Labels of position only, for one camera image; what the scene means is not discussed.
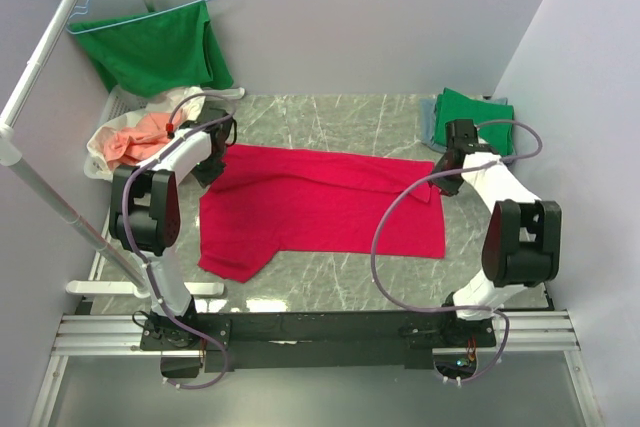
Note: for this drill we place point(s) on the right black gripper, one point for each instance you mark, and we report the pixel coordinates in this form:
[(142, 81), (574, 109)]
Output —
[(449, 188)]

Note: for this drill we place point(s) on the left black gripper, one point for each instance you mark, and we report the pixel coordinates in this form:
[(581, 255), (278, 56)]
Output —
[(206, 178)]

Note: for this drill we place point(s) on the red t-shirt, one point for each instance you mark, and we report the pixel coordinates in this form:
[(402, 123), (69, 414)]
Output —
[(270, 200)]

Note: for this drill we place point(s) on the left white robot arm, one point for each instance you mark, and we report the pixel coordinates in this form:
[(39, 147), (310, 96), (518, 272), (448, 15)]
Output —
[(145, 207)]

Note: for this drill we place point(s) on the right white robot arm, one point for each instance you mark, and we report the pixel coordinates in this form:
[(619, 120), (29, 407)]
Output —
[(521, 249)]

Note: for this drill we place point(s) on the folded green t-shirt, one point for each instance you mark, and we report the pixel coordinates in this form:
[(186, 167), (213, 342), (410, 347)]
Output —
[(451, 105)]

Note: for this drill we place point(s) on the folded grey-blue t-shirt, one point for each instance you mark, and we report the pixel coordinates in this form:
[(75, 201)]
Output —
[(427, 121)]

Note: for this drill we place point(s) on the white cloth in basket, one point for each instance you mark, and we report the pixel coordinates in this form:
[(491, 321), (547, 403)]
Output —
[(192, 102)]

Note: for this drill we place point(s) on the peach t-shirt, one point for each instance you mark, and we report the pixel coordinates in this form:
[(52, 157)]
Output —
[(131, 145)]

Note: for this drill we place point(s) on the white laundry basket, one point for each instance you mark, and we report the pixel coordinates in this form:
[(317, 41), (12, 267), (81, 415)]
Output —
[(100, 172)]

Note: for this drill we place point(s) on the hanging green t-shirt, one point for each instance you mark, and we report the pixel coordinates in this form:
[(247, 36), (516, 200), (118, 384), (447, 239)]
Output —
[(149, 54)]

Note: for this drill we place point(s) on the white clothes rack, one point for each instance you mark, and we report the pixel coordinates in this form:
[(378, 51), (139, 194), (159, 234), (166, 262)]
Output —
[(41, 252)]

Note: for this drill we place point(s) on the black base beam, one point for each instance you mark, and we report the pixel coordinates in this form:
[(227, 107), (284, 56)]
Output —
[(317, 339)]

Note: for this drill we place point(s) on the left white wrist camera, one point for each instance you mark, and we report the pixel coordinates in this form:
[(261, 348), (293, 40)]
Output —
[(173, 129)]

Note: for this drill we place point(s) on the aluminium rail frame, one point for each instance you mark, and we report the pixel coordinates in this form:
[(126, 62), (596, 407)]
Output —
[(107, 336)]

